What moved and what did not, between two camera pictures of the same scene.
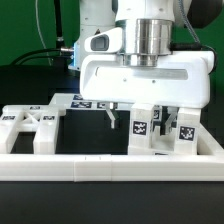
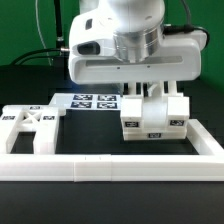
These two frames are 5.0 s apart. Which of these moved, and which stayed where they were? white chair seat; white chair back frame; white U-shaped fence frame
Moved: white chair seat
Stayed: white U-shaped fence frame; white chair back frame
